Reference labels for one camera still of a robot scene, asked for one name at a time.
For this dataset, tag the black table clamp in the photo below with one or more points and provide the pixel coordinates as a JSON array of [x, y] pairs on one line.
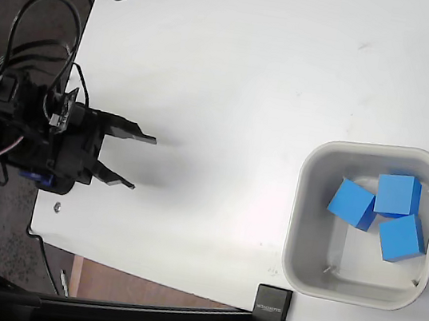
[[271, 306]]

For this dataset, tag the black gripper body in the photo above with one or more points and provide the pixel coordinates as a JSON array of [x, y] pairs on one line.
[[74, 155]]

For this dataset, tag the blue cube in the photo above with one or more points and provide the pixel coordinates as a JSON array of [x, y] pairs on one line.
[[401, 237], [350, 201], [395, 195]]

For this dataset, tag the small white stick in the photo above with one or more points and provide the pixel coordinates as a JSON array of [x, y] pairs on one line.
[[64, 285]]

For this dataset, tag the black wrist camera board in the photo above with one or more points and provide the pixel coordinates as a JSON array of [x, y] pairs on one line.
[[64, 110]]

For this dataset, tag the white square plastic bin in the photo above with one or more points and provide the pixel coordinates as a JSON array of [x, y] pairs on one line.
[[307, 243]]

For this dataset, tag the small metal nut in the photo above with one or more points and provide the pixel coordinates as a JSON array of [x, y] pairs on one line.
[[57, 206]]

